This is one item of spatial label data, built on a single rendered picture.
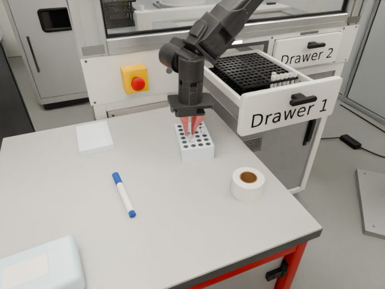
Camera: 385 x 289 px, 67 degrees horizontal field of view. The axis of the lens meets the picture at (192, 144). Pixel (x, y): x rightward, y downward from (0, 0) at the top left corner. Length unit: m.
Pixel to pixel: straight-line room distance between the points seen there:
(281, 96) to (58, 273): 0.58
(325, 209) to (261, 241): 1.22
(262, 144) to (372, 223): 0.75
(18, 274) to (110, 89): 0.57
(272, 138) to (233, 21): 0.78
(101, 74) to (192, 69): 0.35
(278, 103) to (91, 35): 0.52
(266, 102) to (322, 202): 1.18
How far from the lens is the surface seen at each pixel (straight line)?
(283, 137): 1.39
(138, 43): 0.90
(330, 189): 1.92
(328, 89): 0.83
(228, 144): 0.80
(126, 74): 0.87
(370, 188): 1.98
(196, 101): 0.68
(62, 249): 0.56
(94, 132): 0.86
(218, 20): 0.64
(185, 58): 0.65
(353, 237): 1.72
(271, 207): 0.65
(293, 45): 1.14
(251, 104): 0.70
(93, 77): 0.91
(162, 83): 0.96
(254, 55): 1.02
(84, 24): 0.87
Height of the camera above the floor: 1.23
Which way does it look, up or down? 36 degrees down
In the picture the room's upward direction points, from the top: straight up
